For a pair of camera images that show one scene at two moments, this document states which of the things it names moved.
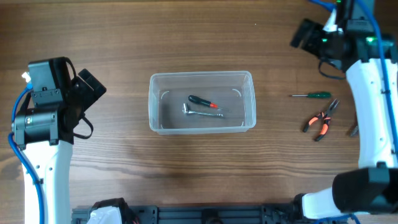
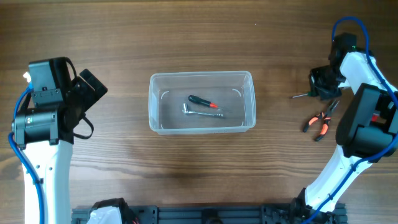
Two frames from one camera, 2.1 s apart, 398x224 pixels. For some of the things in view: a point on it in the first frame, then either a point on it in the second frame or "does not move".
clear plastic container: x=201 y=102 does not move
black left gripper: x=92 y=95 does not move
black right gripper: x=310 y=45 → x=323 y=94
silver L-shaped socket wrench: x=185 y=109 does not move
